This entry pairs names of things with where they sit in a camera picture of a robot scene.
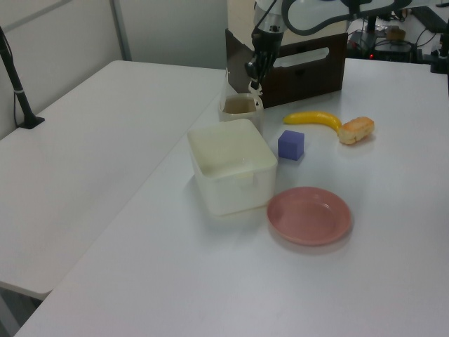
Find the brown cardboard box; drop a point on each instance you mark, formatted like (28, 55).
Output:
(395, 33)

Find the yellow banana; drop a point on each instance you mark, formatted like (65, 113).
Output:
(312, 117)

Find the purple cube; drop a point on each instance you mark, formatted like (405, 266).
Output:
(290, 145)

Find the pink plate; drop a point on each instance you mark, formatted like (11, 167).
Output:
(308, 216)

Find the black camera stand pole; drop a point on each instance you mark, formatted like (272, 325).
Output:
(19, 91)

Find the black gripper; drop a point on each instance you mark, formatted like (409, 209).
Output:
(267, 44)

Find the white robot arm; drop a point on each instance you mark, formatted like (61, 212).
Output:
(315, 12)

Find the toasted bread loaf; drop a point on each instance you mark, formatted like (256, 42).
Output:
(356, 130)

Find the cream trash can with lid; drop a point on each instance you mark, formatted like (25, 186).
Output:
(242, 112)

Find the cream rectangular plastic bin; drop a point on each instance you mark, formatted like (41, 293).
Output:
(228, 165)

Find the black clamp stand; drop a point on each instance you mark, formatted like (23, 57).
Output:
(440, 56)

